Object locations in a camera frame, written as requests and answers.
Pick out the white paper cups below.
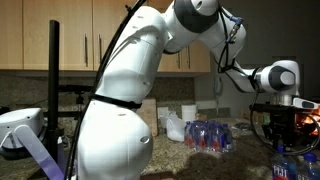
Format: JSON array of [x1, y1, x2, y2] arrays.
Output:
[[181, 104, 198, 123]]

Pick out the white VR headset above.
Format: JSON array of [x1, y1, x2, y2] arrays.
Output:
[[0, 107, 66, 180]]

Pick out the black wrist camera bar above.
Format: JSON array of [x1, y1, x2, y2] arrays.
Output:
[[249, 103, 303, 114]]

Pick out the wooden cutting board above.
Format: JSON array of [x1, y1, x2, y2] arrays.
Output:
[[135, 98, 159, 137]]

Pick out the wooden cabinet door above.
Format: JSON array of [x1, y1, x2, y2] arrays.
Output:
[[92, 0, 145, 72], [22, 0, 94, 72], [181, 41, 212, 73], [156, 46, 183, 73], [0, 0, 24, 70]]

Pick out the black velcro strap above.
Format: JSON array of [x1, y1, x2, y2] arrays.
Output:
[[89, 93, 143, 110]]

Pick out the white plastic bag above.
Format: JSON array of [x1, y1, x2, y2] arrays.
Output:
[[165, 111, 187, 143]]

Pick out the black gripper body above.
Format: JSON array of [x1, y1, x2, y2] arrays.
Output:
[[264, 112, 298, 135]]

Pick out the white container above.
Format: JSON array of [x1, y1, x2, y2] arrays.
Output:
[[157, 106, 170, 129]]

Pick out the open silver laptop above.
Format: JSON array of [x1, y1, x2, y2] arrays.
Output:
[[289, 101, 320, 151]]

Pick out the black pole stand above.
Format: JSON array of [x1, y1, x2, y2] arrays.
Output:
[[42, 19, 95, 161]]

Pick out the black round dish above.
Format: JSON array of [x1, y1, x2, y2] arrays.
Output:
[[234, 121, 256, 132]]

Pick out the shrink-wrapped water bottle pack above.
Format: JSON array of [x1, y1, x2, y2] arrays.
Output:
[[183, 120, 234, 154]]

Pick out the Fiji water bottle blue cap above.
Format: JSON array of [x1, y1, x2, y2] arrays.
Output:
[[297, 152, 320, 180], [271, 145, 298, 180]]

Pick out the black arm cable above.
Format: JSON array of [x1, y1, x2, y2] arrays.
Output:
[[64, 0, 148, 180]]

